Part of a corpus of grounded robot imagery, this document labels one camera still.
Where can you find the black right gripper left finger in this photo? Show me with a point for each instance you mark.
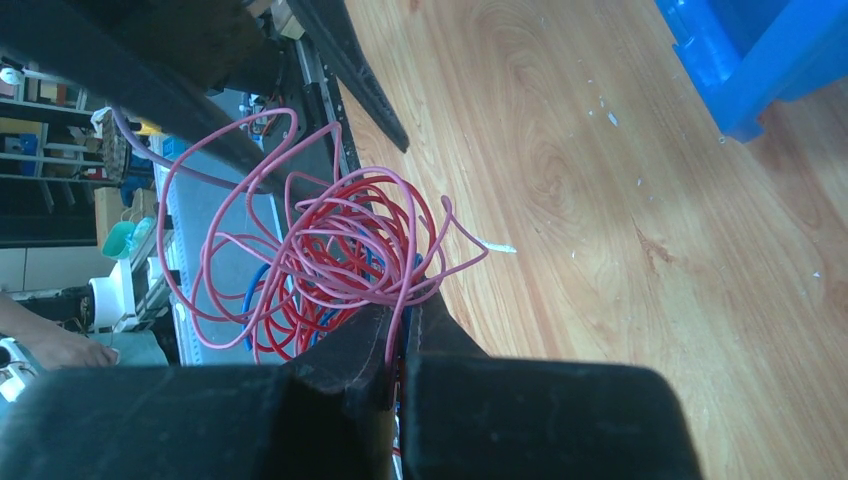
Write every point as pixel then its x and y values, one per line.
pixel 324 415

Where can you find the blue three-compartment plastic bin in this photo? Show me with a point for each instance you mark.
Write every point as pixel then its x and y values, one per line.
pixel 741 56

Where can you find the white slotted cable duct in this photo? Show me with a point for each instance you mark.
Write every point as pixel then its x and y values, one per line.
pixel 177 274

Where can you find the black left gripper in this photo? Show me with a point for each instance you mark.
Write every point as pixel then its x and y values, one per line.
pixel 160 59

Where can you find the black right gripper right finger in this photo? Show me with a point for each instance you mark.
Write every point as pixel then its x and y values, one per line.
pixel 465 414

